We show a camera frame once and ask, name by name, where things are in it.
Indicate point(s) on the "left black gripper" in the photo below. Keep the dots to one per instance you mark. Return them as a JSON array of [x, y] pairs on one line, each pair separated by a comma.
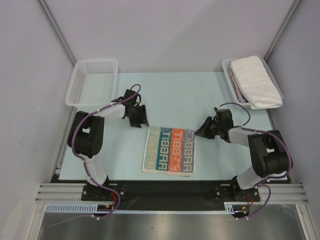
[[142, 119]]

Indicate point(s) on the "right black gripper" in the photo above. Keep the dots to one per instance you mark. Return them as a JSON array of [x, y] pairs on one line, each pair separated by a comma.
[[208, 128]]

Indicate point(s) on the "printed letters towel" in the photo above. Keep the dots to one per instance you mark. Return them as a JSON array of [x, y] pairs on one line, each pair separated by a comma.
[[170, 151]]

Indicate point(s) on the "white towel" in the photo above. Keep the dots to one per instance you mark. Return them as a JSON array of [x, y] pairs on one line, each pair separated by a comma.
[[255, 83]]

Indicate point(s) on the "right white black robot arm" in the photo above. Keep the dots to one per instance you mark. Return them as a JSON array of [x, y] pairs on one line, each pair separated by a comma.
[[269, 154]]

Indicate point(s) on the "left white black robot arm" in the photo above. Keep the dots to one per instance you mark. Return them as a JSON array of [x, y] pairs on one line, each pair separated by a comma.
[[87, 131]]

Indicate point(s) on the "pink towel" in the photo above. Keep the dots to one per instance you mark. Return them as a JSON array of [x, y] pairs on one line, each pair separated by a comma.
[[239, 94]]

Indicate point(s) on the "left white plastic basket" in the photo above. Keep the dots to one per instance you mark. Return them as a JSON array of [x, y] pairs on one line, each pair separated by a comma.
[[93, 83]]

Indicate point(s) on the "white plastic basket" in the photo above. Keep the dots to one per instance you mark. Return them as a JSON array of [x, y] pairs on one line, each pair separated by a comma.
[[93, 83], [226, 66]]

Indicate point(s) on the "right white plastic basket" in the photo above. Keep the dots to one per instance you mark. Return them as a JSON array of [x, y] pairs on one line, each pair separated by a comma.
[[226, 66]]

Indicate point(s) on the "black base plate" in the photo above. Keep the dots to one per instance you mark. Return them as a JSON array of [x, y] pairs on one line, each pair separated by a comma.
[[168, 195]]

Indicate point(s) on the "left aluminium corner post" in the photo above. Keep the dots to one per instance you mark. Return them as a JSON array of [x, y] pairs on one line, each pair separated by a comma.
[[49, 17]]

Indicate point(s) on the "aluminium corner post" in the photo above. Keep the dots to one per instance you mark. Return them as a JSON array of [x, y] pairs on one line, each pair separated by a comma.
[[296, 4], [49, 17]]

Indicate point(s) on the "right aluminium corner post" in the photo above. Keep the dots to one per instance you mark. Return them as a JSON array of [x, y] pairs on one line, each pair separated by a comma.
[[296, 4]]

